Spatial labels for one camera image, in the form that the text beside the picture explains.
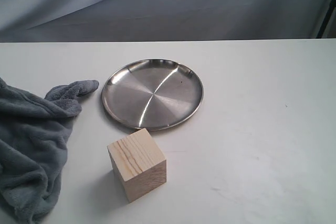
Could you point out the round stainless steel plate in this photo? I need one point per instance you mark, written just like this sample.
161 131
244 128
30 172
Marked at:
155 94

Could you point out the grey-blue fleece towel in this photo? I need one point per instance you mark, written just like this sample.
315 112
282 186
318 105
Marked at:
34 136

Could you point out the grey fabric backdrop curtain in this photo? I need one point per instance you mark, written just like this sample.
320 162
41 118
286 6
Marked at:
158 20

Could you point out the light wooden cube block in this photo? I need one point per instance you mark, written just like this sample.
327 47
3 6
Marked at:
139 164

